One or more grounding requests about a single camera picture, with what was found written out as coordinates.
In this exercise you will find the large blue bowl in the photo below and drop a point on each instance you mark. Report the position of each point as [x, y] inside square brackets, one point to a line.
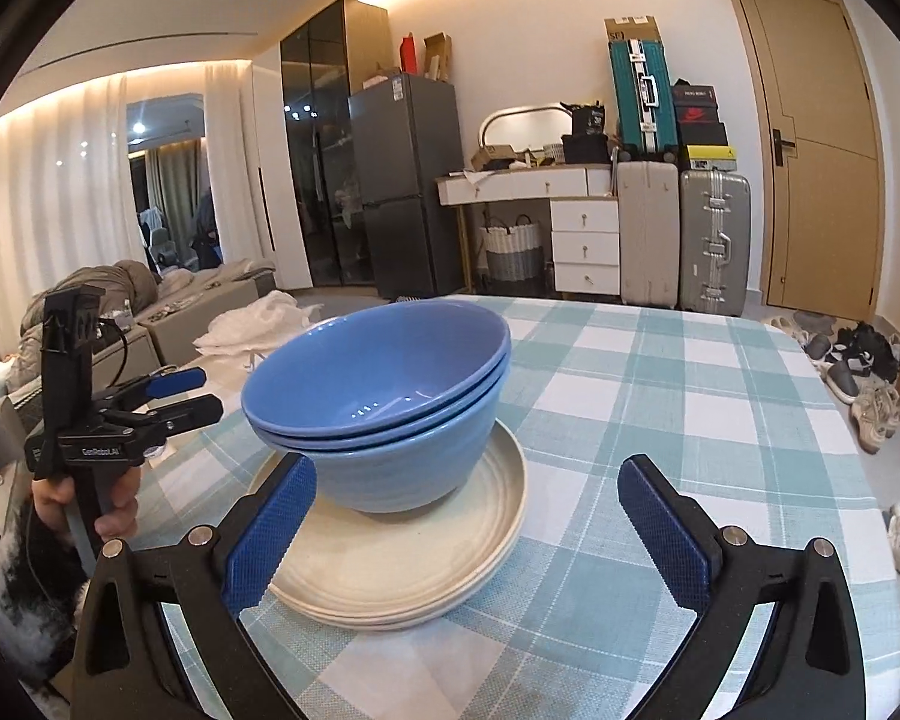
[375, 368]

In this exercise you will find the white dressing table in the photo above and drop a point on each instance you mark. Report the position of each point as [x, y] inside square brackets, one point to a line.
[589, 182]

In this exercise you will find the black bag on dresser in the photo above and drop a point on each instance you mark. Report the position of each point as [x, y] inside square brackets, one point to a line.
[587, 143]

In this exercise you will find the dark grey refrigerator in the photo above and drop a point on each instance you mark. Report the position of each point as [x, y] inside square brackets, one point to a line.
[406, 137]

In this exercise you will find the grey sofa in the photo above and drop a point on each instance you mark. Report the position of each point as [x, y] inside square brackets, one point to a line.
[150, 322]

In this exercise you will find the wooden door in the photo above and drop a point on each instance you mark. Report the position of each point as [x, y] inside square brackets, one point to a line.
[823, 173]

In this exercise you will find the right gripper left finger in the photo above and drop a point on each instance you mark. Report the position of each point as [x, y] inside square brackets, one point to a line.
[125, 664]

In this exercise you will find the large cream speckled plate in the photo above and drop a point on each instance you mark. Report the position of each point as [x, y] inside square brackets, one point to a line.
[493, 497]

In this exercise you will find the white plastic bag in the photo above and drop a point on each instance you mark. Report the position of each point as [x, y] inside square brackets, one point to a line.
[257, 328]

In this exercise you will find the woven laundry basket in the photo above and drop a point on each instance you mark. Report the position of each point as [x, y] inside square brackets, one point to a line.
[514, 252]

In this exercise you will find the white drawer unit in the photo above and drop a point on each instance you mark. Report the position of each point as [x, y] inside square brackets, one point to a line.
[586, 247]

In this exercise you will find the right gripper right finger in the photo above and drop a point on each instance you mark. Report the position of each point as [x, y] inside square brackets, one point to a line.
[810, 662]

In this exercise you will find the stacked shoe boxes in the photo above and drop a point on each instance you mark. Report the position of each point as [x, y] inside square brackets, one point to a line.
[702, 135]

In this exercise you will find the oval mirror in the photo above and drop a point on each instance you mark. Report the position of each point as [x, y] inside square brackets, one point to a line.
[526, 128]

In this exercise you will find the cream plate underneath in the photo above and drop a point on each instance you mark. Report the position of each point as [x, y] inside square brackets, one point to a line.
[398, 622]

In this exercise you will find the black glass cabinet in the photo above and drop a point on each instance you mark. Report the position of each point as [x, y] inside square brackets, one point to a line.
[318, 79]

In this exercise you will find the beige suitcase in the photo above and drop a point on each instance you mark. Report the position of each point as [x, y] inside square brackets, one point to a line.
[648, 199]

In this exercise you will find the beige sneaker pair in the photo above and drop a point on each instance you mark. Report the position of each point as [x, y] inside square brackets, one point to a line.
[876, 414]

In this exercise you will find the green plaid tablecloth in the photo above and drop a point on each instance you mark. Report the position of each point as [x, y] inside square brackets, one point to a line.
[578, 624]

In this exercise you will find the beige slippers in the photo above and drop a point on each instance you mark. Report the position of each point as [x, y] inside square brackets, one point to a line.
[787, 325]

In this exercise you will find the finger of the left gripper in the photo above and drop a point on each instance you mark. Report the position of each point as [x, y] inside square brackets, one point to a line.
[190, 415]
[171, 383]

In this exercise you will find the silver aluminium suitcase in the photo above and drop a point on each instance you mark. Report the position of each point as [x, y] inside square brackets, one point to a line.
[715, 235]

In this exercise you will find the teal suitcase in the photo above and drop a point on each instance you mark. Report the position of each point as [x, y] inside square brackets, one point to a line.
[646, 121]

